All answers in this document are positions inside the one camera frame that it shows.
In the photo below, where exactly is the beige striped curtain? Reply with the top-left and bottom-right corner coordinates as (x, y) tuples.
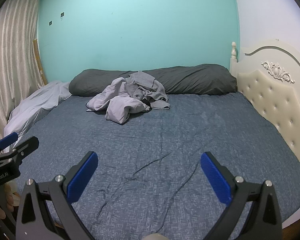
(0, 0), (49, 153)

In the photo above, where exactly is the cream tufted headboard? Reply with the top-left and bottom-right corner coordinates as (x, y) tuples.
(229, 39), (300, 165)

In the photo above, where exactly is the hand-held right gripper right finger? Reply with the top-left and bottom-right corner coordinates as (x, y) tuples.
(200, 151), (283, 240)

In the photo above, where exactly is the wooden frame strip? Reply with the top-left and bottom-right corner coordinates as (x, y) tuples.
(33, 39), (48, 85)

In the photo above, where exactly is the grey knit sweater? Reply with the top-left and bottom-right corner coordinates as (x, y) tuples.
(126, 71), (170, 110)

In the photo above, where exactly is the person's left hand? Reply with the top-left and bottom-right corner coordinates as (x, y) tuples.
(0, 181), (22, 220)

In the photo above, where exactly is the light lilac jacket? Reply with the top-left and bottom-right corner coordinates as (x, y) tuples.
(86, 77), (150, 125)

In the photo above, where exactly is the blue patterned bed blanket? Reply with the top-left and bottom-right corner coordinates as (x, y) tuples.
(5, 92), (300, 240)

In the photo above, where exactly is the light grey duvet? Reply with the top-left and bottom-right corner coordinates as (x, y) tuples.
(4, 81), (73, 140)

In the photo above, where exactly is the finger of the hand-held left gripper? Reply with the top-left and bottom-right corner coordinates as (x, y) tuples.
(0, 136), (39, 167)
(0, 132), (19, 155)

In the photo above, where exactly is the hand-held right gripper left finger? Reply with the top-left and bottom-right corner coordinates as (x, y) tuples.
(15, 151), (99, 240)

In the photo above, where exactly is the dark grey long pillow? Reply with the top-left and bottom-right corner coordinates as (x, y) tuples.
(69, 64), (238, 97)

